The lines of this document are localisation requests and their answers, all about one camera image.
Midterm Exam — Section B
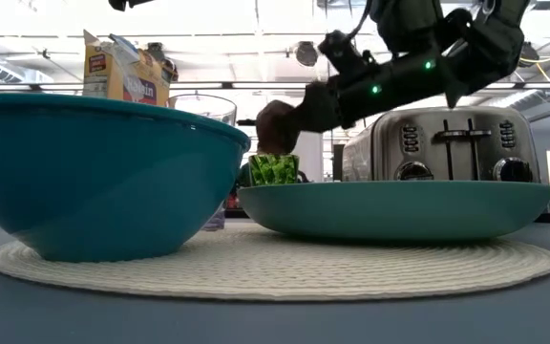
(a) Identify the raisin bran cereal box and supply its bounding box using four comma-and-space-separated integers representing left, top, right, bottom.
81, 29, 180, 108

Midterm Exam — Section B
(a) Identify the clear glass measuring cup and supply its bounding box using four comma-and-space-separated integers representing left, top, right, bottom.
166, 93, 239, 233

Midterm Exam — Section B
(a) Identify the black panel stand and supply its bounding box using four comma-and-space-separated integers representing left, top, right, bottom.
331, 142, 346, 183

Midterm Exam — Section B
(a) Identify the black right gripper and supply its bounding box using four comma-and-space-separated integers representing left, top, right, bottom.
288, 78, 352, 140

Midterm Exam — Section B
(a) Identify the teal plastic bowl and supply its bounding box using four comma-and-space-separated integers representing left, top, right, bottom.
0, 92, 252, 264

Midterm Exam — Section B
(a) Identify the green faceted drinking glass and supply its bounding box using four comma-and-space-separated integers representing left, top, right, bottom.
247, 152, 301, 187

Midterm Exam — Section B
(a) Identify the black ceiling cable reel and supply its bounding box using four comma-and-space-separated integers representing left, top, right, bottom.
518, 41, 542, 68
294, 40, 322, 68

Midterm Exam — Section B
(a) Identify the stainless steel toaster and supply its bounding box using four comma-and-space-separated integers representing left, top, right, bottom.
341, 105, 542, 184

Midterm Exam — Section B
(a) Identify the white woven round placemat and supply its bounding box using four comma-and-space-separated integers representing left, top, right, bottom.
0, 221, 550, 303

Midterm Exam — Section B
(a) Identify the teal green plate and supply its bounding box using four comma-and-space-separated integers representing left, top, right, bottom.
236, 180, 550, 242

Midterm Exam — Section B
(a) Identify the brown toast slice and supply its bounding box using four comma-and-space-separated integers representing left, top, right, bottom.
254, 98, 302, 156

